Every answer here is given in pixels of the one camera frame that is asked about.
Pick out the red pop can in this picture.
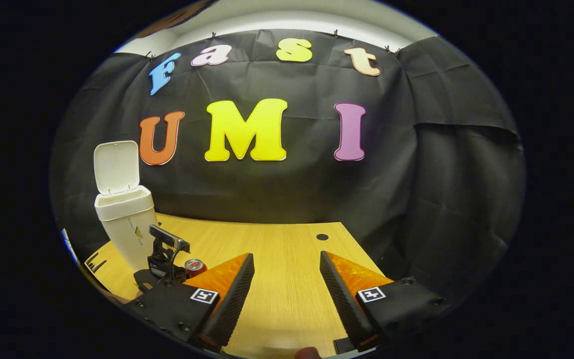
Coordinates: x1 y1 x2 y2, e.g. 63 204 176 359
184 258 208 279

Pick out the black backdrop cloth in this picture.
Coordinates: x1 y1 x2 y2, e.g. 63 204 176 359
50 29 527 300

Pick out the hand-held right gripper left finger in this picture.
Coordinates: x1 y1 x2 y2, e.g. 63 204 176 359
127 252 256 350

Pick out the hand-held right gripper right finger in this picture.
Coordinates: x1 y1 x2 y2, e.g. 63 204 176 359
319 250 451 351

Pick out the wooden desktop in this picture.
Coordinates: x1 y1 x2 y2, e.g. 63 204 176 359
84 213 388 359

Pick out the white desktop garbage bin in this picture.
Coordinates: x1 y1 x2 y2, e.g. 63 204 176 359
93 140 159 273

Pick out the white paper sheet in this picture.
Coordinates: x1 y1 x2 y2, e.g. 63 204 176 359
62 228 79 264

